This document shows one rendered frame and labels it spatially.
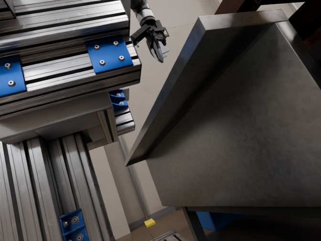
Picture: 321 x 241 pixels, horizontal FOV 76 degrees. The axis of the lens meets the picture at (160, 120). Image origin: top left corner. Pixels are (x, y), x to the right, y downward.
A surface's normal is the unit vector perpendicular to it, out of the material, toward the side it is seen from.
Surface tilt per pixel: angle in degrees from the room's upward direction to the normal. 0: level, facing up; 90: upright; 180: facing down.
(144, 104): 90
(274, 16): 90
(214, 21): 90
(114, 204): 90
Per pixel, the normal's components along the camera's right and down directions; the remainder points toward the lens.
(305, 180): -0.90, 0.25
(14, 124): 0.15, -0.34
